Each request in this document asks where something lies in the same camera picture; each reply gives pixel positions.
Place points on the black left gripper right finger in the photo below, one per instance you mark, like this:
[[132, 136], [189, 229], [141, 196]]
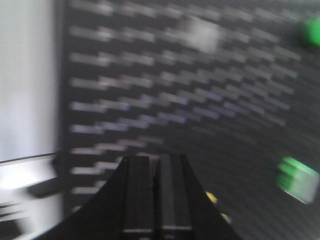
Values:
[[183, 211]]

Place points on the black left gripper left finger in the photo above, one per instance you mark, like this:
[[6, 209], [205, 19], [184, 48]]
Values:
[[123, 209]]

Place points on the white standing desk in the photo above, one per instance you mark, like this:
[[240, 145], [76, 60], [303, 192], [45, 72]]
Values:
[[30, 196]]

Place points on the black perforated pegboard panel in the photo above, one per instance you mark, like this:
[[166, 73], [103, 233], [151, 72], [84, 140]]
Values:
[[229, 83]]

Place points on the green round push button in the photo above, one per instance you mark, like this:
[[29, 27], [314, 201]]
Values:
[[311, 32]]

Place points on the green toggle switch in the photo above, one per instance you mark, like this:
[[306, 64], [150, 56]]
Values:
[[297, 179]]

